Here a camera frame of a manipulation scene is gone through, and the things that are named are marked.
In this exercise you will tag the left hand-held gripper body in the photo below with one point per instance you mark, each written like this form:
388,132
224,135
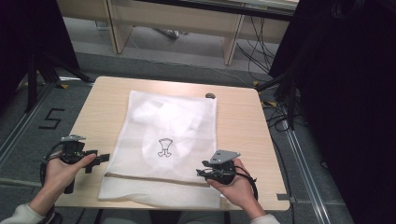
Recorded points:
72,151

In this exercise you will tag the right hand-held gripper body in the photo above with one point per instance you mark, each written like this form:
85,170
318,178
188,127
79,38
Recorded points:
222,169

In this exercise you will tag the white mesh laundry bag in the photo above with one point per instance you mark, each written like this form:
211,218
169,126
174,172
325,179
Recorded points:
174,140

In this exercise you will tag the person's right hand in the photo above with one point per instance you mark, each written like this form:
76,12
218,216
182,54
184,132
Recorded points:
238,189

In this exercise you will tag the person's left hand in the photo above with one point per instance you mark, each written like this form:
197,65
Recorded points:
60,175

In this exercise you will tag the white garment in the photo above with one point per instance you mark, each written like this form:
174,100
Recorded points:
174,118

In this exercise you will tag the grey tape strip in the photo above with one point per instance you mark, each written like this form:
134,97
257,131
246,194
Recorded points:
284,197

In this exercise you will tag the dark round table grommet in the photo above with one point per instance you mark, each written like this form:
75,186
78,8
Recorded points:
210,95

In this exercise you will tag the black metal stand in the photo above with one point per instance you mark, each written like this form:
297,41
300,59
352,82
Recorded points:
289,102
32,84

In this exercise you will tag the black curtain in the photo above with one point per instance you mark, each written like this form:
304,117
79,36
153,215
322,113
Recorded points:
28,37
348,102

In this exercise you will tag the metal floor rail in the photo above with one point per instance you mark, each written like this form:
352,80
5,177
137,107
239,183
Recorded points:
306,174
21,124

